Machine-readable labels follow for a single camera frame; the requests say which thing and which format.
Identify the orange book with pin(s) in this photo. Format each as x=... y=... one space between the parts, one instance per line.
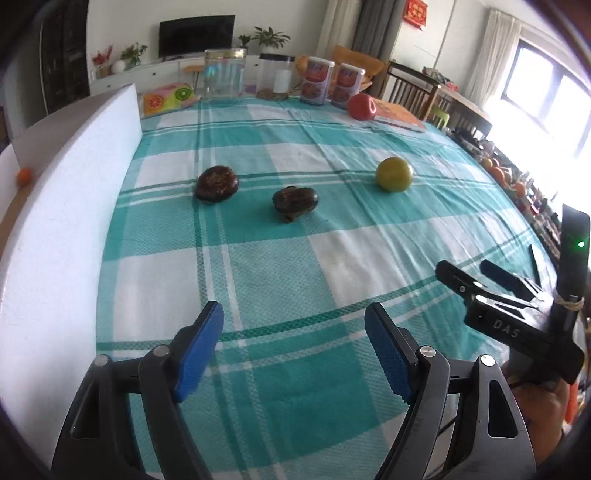
x=399 y=116

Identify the white foam box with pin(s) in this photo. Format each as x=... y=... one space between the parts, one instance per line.
x=69 y=230

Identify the black phone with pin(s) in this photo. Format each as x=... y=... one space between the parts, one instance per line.
x=534 y=265

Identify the white round vase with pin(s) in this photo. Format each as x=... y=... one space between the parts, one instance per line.
x=118 y=66

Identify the yellow-green round fruit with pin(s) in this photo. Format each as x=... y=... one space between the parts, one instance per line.
x=394 y=174

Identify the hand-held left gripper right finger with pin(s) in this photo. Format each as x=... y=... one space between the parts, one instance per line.
x=390 y=355

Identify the large green potted plant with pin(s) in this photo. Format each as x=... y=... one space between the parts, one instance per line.
x=270 y=37

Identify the white curtain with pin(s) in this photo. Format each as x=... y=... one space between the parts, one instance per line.
x=489 y=50

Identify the orange-red clothing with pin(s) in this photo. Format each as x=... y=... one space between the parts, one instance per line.
x=574 y=401

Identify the dark glass cabinet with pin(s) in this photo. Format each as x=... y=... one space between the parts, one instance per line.
x=64 y=50

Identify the red labelled tin can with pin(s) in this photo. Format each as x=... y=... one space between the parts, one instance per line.
x=347 y=85
x=315 y=81

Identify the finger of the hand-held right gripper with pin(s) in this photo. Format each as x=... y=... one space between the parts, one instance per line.
x=471 y=288
x=498 y=273

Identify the dark mushroom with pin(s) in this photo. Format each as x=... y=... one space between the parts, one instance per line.
x=295 y=201
x=216 y=183

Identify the fruit print pouch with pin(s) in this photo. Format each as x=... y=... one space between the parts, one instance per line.
x=168 y=99

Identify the orange armchair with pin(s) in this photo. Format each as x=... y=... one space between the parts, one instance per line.
x=369 y=64

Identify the left dark mushroom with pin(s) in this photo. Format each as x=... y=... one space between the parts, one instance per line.
x=216 y=183

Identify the red flower bouquet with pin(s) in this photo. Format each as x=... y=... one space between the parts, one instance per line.
x=102 y=60

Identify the white low cabinet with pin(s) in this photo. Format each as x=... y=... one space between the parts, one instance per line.
x=157 y=74

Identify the black television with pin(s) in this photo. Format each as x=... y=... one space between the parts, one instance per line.
x=196 y=36

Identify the small orange tangerine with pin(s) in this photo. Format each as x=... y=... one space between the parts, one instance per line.
x=24 y=176

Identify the red wall hanging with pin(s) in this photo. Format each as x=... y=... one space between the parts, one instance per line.
x=414 y=11

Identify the middle dark mushroom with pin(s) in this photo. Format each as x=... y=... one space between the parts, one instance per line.
x=295 y=201

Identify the green plastic stool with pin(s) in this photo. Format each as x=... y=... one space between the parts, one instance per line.
x=441 y=117

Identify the wooden dining table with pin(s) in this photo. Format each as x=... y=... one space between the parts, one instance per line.
x=461 y=108

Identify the clear jar with black lid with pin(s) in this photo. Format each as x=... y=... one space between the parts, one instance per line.
x=275 y=76

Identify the grey curtain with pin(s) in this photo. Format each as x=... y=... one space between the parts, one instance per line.
x=376 y=27

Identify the teal checked tablecloth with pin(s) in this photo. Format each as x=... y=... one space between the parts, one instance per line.
x=286 y=277

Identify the red apple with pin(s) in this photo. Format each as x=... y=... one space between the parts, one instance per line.
x=362 y=107

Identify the glass jar with gold lid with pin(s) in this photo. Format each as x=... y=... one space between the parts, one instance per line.
x=224 y=74

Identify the dark framed window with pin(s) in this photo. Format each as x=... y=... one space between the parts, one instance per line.
x=549 y=83

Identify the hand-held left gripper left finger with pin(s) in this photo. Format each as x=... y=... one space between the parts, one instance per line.
x=198 y=355

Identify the white standing air conditioner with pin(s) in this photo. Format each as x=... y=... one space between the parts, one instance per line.
x=339 y=23

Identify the leafy green potted plant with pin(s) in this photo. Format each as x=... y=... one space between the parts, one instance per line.
x=134 y=53

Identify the row of assorted goods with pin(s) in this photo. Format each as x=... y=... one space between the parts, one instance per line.
x=496 y=173

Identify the dark wooden chair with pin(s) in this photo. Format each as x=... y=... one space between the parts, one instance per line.
x=408 y=87

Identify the small dark potted plant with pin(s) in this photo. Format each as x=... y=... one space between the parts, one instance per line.
x=244 y=42

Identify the person's right hand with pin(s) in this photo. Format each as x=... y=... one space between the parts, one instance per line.
x=542 y=415

